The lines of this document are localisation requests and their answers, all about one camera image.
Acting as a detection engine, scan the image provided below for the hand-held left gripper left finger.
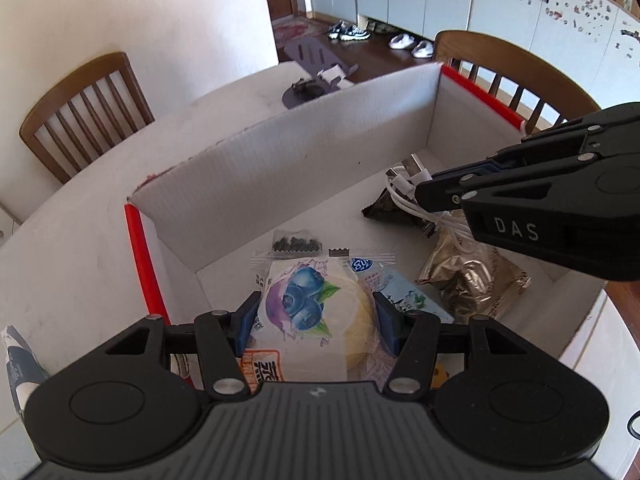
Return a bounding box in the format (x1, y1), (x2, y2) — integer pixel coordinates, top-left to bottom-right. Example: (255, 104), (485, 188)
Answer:
(102, 292), (262, 402)

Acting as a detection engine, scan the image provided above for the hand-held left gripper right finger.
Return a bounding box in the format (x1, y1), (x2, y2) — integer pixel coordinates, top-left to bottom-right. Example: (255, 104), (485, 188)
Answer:
(372, 291), (522, 402)

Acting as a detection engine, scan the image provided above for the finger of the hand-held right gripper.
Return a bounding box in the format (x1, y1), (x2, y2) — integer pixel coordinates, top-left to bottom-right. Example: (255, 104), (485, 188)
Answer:
(480, 102), (640, 167)
(415, 151), (602, 212)

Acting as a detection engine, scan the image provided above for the light blue carton box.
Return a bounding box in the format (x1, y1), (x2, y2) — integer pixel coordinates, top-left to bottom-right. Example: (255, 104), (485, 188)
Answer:
(372, 264), (456, 327)

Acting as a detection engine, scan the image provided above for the white usb cable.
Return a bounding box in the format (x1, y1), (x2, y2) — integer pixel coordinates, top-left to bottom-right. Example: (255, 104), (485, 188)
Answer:
(384, 152), (482, 257)

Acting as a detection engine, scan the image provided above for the blueberry print bread packet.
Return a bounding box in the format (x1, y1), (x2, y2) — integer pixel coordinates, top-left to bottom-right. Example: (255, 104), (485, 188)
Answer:
(239, 254), (402, 387)

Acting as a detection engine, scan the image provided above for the black snack packet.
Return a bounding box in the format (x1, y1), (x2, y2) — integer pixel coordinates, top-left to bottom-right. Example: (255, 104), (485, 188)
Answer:
(361, 184), (437, 234)

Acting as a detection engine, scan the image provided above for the gold foil packet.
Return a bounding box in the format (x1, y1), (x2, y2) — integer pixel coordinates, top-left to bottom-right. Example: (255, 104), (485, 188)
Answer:
(416, 219), (532, 324)

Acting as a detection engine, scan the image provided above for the clear wrapper with black print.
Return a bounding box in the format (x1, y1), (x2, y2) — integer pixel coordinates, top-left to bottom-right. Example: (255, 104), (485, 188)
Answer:
(272, 229), (322, 254)

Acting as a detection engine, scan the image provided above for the white cardboard box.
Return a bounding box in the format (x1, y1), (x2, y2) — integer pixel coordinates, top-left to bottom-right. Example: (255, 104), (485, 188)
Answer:
(123, 62), (609, 392)

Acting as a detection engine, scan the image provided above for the white patterned desktop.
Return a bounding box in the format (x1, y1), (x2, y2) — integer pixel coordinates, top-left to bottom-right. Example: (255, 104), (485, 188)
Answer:
(0, 62), (640, 480)

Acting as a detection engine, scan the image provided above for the brown wooden chair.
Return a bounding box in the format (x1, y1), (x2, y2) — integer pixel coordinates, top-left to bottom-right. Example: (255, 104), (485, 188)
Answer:
(19, 52), (155, 185)
(432, 30), (602, 137)

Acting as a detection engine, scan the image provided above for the white cabinet with stickers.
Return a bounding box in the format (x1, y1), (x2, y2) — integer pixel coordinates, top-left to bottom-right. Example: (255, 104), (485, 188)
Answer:
(307, 0), (640, 111)

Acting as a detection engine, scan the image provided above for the white printed tissue pack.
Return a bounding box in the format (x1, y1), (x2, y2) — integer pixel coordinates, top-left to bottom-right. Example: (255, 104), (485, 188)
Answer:
(0, 325), (52, 427)

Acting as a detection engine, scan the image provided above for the white sideboard cabinet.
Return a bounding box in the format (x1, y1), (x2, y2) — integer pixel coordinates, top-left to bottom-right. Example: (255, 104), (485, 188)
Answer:
(0, 203), (24, 249)

